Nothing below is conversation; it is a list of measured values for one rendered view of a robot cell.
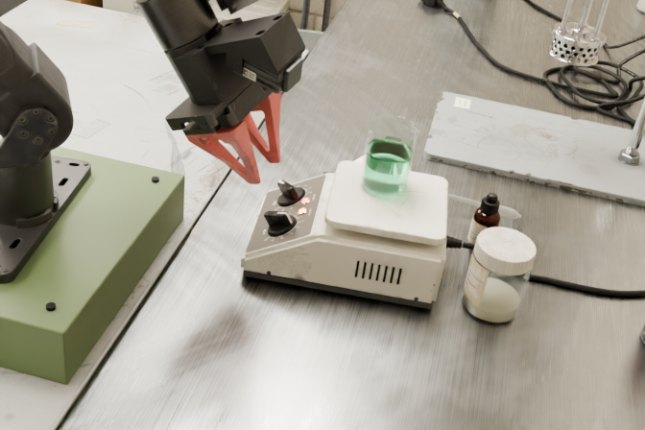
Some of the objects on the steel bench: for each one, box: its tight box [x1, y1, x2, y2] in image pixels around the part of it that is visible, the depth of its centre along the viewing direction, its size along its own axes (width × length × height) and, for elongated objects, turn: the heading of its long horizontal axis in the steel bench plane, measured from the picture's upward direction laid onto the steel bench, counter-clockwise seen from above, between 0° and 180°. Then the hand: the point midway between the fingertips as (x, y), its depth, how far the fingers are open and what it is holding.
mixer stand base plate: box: [423, 92, 645, 206], centre depth 118 cm, size 30×20×1 cm, turn 66°
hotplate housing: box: [241, 173, 463, 309], centre depth 90 cm, size 22×13×8 cm, turn 72°
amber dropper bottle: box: [467, 193, 500, 244], centre depth 95 cm, size 3×3×7 cm
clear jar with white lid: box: [461, 227, 537, 324], centre depth 86 cm, size 6×6×8 cm
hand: (261, 165), depth 84 cm, fingers open, 3 cm apart
